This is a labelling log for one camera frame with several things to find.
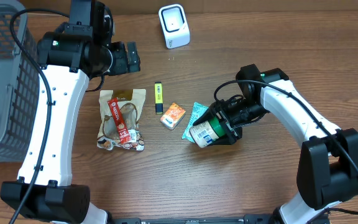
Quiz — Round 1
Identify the grey plastic mesh basket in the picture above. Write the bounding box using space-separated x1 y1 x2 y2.
0 0 40 162

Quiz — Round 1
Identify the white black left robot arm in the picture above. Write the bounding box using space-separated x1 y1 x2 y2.
0 1 140 223

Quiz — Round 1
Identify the teal tissue pack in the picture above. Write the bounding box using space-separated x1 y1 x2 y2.
182 102 208 142

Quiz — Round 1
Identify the beige PanTree snack pouch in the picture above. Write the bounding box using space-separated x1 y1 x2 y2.
96 89 146 151

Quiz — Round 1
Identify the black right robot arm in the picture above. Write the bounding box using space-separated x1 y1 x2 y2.
189 64 358 223

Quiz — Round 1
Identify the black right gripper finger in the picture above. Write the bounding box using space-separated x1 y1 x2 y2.
210 126 243 146
193 102 221 126

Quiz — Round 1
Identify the orange snack box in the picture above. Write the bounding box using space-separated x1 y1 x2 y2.
160 103 186 130

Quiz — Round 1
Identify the green lid jar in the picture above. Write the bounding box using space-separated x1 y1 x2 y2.
189 118 226 148

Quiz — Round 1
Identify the yellow black marker pen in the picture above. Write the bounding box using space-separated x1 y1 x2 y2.
154 82 163 114

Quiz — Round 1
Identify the white barcode scanner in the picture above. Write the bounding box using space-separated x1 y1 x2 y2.
158 4 190 49

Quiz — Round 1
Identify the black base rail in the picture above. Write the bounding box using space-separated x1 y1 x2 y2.
110 214 283 224

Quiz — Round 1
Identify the red Nescafe coffee stick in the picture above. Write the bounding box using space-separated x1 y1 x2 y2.
108 98 131 144

